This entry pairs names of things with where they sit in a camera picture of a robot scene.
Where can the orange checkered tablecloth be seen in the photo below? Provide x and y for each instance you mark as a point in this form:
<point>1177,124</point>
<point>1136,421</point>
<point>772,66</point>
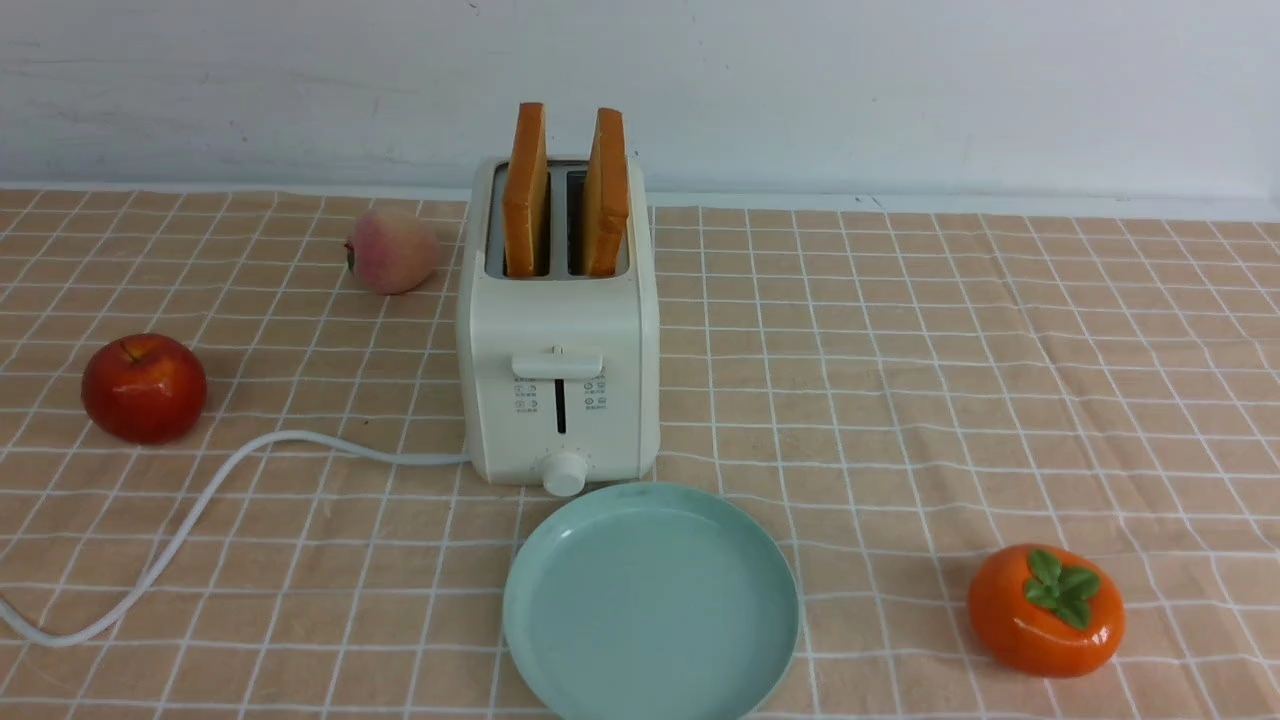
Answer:
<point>893,396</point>

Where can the light green round plate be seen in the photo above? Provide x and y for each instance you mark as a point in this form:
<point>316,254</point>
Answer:
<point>651,601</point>

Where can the orange persimmon with green leaf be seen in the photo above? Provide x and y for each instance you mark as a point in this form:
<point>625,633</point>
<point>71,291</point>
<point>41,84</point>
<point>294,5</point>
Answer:
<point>1045,611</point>

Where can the white two-slot toaster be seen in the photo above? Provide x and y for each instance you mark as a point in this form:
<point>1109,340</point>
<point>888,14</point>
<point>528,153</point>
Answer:
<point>559,372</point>

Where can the toast slice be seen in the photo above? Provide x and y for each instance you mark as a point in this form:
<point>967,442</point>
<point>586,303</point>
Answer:
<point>525,199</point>
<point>605,209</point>

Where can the pink peach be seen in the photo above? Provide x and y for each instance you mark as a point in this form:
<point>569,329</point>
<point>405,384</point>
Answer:
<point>390,252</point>

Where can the red apple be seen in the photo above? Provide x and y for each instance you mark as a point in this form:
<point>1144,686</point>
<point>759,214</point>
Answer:
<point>144,388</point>

